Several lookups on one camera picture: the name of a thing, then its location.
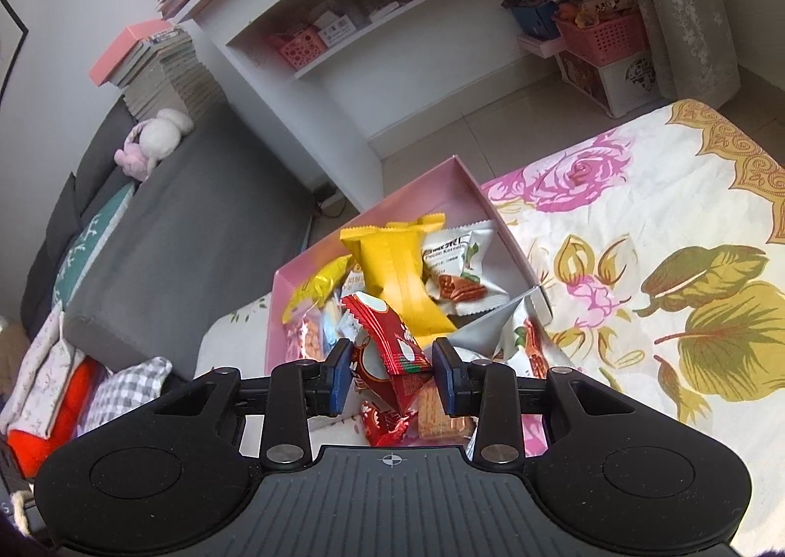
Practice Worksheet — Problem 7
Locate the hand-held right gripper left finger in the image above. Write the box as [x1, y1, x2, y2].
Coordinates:
[150, 339, 355, 467]

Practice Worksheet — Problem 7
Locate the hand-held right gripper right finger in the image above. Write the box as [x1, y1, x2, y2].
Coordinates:
[433, 337, 639, 467]

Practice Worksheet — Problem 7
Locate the white blue long snack packet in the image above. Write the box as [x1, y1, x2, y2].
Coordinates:
[319, 296, 347, 358]

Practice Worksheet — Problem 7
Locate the shiny gold snack packet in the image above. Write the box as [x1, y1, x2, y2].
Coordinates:
[282, 256, 347, 325]

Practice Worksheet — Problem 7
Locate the white pecan snack packet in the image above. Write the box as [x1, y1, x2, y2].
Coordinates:
[422, 224, 510, 316]
[499, 318, 553, 380]

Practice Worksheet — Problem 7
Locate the yellow snack packet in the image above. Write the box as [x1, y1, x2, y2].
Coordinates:
[340, 212, 458, 334]

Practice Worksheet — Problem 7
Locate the pink cardboard box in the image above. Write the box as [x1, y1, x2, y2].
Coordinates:
[265, 155, 553, 399]

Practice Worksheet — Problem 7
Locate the orange cracker snack packet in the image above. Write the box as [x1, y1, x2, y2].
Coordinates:
[417, 379, 477, 441]

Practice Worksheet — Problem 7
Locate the pink red snack packet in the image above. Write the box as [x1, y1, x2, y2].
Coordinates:
[283, 305, 326, 362]

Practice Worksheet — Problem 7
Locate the small red snack packet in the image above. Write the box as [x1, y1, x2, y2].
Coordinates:
[362, 401, 418, 448]

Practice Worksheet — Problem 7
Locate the power strip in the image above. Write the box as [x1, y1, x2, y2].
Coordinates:
[310, 183, 344, 211]

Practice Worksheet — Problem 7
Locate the grey sofa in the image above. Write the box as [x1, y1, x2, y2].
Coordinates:
[18, 97, 314, 380]

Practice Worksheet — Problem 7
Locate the grey checkered cushion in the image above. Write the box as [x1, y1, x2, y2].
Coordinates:
[77, 356, 174, 441]

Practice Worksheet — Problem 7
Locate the floral tablecloth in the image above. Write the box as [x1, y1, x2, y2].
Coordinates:
[196, 99, 785, 552]

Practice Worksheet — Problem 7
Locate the white bookshelf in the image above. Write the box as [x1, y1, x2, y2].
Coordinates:
[156, 0, 614, 208]

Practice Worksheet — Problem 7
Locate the teal cushion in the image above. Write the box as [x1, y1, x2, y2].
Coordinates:
[52, 180, 136, 306]

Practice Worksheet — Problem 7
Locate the orange cloth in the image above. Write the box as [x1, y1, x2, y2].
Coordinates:
[9, 357, 105, 472]

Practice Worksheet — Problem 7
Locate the white floral cloth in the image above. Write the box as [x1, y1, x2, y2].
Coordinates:
[0, 303, 87, 435]

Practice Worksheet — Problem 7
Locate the pink white plush toy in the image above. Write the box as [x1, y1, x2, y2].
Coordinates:
[115, 108, 192, 181]

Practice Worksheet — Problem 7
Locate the pink perforated basket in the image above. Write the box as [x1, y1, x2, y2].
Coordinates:
[265, 24, 328, 71]

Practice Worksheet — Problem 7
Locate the white printed storage box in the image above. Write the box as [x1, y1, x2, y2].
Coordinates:
[555, 48, 666, 117]

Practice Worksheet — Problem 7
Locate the white labelled box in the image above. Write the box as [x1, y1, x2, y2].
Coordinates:
[315, 11, 358, 46]

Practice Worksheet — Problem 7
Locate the stack of books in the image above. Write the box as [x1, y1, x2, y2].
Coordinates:
[89, 19, 225, 123]

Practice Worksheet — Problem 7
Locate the blue box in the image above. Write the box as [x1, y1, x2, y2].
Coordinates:
[503, 0, 568, 40]

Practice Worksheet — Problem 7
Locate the pink plastic crate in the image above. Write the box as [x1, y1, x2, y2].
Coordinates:
[555, 11, 651, 68]

